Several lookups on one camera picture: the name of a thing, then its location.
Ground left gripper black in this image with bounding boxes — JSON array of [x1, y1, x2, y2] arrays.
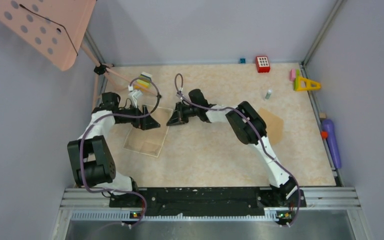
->
[[116, 101, 160, 130]]

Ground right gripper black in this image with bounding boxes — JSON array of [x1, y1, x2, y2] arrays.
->
[[167, 102, 200, 127]]

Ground cream paper letter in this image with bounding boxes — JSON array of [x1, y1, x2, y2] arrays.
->
[[123, 107, 173, 158]]

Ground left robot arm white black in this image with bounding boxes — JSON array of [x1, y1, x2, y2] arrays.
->
[[67, 90, 161, 207]]

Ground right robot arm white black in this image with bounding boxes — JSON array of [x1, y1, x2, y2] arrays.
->
[[166, 89, 303, 206]]

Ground brown kraft envelope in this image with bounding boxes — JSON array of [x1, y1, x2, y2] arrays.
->
[[258, 108, 284, 146]]

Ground striped coloured block stack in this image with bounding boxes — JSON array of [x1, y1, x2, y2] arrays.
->
[[136, 71, 153, 89]]

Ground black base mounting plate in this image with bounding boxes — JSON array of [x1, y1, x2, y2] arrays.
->
[[107, 186, 307, 217]]

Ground green white glue stick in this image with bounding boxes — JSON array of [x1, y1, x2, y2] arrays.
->
[[264, 89, 273, 100]]

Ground red toy calculator block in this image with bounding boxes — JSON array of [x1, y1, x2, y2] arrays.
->
[[255, 55, 271, 73]]

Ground pink green toy block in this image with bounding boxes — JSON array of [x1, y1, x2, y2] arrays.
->
[[289, 68, 301, 82]]

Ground pink perforated music stand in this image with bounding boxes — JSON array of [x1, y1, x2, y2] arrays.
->
[[0, 0, 163, 110]]

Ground yellow triangle toy block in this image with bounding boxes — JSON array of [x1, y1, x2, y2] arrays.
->
[[293, 75, 322, 92]]

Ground small wooden block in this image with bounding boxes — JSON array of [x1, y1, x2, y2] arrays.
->
[[319, 112, 327, 120]]

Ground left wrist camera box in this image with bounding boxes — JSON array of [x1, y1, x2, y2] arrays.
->
[[128, 85, 143, 107]]

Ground aluminium frame rail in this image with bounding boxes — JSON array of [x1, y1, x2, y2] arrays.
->
[[52, 186, 371, 240]]

